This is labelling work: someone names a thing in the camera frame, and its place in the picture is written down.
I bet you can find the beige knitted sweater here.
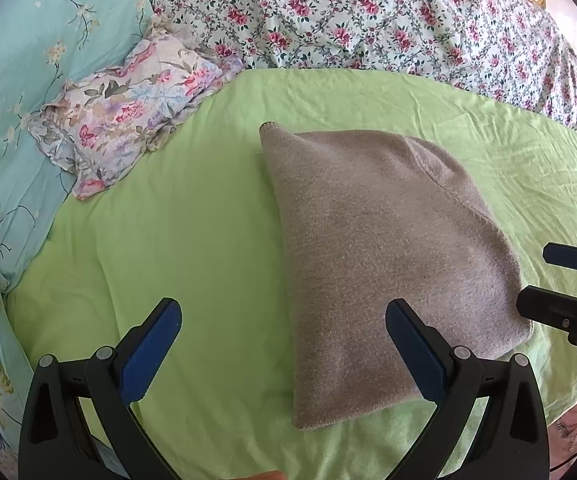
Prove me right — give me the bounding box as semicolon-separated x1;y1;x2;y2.
259;122;532;429

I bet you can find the light green bed sheet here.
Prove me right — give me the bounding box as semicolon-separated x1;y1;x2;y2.
6;70;577;479

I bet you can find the white pink floral duvet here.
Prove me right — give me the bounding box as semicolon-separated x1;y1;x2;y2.
150;0;577;131

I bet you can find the pastel floral pillow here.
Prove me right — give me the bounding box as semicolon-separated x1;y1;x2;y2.
28;30;244;200

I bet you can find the turquoise floral quilt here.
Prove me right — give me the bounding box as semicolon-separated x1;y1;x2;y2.
0;0;153;479

